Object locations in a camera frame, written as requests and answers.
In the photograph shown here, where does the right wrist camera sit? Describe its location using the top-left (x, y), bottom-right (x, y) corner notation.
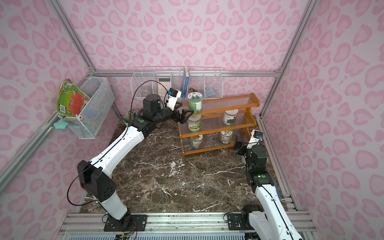
top-left (247, 130), bottom-right (264, 149)

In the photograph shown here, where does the orange wooden three-tier shelf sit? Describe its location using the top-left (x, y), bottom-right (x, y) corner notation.
top-left (178, 93), bottom-right (260, 156)

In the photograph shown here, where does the sunflower label jar bottom right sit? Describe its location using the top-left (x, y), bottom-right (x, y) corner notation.
top-left (220, 130), bottom-right (233, 145)

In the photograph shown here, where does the white orange calculator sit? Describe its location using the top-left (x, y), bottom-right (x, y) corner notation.
top-left (158, 77), bottom-right (172, 96)

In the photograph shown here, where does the tomato label jar bottom left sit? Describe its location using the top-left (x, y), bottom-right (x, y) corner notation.
top-left (190, 135), bottom-right (203, 150)

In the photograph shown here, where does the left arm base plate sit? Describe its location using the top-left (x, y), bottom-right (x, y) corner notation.
top-left (104, 214), bottom-right (148, 233)

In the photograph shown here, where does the white mesh side basket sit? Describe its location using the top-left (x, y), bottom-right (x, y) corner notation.
top-left (62, 77), bottom-right (115, 139)

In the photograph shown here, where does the blue grey pad on table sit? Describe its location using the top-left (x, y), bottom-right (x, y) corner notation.
top-left (273, 180), bottom-right (282, 201)

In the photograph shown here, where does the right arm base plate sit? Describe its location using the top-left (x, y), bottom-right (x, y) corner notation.
top-left (223, 213), bottom-right (249, 231)

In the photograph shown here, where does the blue book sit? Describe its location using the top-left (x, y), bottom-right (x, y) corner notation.
top-left (181, 66), bottom-right (190, 98)

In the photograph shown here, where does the mint star shaped hook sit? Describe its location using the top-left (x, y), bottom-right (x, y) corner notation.
top-left (54, 118), bottom-right (69, 130)

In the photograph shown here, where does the light blue cup in basket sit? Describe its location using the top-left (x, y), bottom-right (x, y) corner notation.
top-left (205, 87), bottom-right (216, 98)

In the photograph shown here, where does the white label jar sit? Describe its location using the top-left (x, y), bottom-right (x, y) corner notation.
top-left (241, 155), bottom-right (246, 165)
top-left (223, 109), bottom-right (239, 126)

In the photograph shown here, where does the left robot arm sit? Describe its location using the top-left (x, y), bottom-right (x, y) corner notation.
top-left (76, 94), bottom-right (194, 226)

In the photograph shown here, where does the green red snack packet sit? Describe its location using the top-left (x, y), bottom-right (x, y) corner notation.
top-left (56, 79), bottom-right (91, 117)

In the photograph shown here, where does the green label jar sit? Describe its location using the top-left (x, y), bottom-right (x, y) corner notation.
top-left (187, 115), bottom-right (202, 132)
top-left (188, 92), bottom-right (203, 114)

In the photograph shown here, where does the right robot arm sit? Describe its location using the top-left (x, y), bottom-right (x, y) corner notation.
top-left (234, 142), bottom-right (302, 240)

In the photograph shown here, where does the mint green pencil cup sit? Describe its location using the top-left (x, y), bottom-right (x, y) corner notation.
top-left (123, 110), bottom-right (137, 126)

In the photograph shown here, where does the clear tape roll in basket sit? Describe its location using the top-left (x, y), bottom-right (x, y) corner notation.
top-left (140, 90), bottom-right (151, 98)

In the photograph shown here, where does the white wire wall basket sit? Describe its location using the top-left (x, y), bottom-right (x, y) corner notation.
top-left (131, 66), bottom-right (223, 100)

